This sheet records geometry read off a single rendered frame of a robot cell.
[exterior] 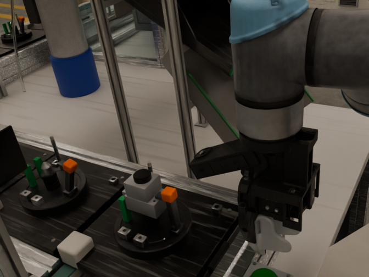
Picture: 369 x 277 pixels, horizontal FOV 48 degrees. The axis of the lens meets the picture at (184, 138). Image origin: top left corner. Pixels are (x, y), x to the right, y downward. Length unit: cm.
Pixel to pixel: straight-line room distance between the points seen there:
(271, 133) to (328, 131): 77
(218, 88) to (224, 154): 39
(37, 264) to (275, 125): 52
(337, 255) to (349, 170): 28
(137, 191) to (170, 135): 57
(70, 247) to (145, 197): 16
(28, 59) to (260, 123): 162
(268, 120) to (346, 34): 11
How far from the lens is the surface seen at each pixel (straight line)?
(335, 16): 42
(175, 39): 77
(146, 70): 173
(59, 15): 153
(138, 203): 70
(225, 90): 91
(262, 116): 44
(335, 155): 112
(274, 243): 58
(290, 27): 41
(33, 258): 82
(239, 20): 42
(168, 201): 67
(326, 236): 90
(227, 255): 72
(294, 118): 46
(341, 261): 86
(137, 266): 72
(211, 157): 55
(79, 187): 88
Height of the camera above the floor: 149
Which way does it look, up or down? 31 degrees down
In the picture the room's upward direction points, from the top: 8 degrees counter-clockwise
